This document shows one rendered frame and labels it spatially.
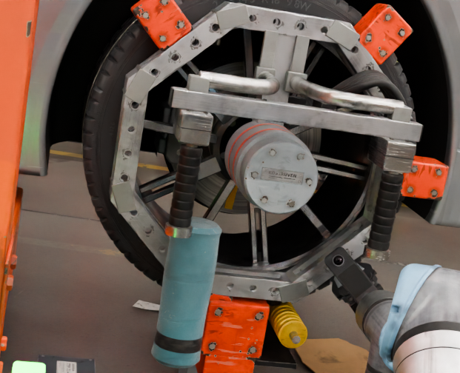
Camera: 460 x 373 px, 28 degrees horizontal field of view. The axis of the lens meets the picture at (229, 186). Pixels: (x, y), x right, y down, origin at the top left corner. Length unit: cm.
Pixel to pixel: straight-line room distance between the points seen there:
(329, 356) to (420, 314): 210
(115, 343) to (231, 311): 124
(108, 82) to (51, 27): 14
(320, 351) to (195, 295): 155
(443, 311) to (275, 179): 61
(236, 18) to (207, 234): 38
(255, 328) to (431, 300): 79
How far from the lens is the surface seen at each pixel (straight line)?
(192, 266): 161
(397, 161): 154
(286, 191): 158
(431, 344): 101
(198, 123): 145
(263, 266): 186
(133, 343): 299
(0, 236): 127
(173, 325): 165
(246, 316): 179
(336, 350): 319
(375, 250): 157
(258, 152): 156
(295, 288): 179
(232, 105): 149
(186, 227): 149
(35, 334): 298
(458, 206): 196
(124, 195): 169
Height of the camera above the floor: 116
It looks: 12 degrees down
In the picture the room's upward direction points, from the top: 10 degrees clockwise
